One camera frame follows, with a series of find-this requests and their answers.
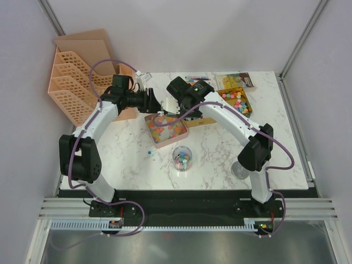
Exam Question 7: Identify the gold tin of lollipops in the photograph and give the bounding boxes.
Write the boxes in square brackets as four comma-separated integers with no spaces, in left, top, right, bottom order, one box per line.
[184,116,216,128]

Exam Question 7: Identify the pink tray of gummy candies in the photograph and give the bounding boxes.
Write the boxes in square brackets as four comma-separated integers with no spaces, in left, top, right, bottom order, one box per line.
[145,114,189,149]

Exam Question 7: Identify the gold tin of star candies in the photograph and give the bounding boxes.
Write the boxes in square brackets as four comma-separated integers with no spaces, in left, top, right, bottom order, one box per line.
[217,87,252,118]

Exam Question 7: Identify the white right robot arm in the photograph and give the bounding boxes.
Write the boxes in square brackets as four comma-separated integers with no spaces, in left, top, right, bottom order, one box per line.
[162,76,273,217]

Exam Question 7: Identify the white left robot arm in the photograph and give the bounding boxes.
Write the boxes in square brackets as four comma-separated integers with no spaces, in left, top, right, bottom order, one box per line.
[59,75,161,216]

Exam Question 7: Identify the clear glass jar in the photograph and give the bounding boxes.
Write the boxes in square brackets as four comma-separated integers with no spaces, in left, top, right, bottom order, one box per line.
[172,146,193,172]

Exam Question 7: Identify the paperback book with yellow cover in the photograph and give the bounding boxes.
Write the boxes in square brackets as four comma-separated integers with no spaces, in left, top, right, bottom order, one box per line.
[215,72,255,90]

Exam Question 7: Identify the peach plastic file organizer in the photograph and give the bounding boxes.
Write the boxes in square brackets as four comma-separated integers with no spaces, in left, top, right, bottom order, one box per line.
[48,29,135,127]

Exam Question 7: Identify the silver round jar lid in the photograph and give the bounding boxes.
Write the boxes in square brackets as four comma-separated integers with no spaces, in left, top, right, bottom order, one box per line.
[230,161,249,180]

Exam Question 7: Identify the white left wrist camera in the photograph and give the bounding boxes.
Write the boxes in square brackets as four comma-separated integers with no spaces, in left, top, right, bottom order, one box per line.
[135,70,152,90]

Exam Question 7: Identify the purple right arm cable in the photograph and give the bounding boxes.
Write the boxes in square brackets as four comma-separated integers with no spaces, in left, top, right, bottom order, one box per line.
[152,102,295,239]

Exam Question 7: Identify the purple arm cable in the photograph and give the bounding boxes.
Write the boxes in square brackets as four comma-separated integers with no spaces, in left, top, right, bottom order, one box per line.
[51,59,146,250]
[152,102,295,239]

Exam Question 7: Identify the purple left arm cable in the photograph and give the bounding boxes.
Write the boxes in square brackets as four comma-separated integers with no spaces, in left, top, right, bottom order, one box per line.
[51,59,146,250]

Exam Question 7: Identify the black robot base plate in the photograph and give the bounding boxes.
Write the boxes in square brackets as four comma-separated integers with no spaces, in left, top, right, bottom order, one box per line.
[89,190,284,225]

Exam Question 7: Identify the light blue cable duct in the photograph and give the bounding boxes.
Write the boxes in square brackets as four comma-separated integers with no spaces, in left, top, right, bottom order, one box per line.
[49,218,259,232]

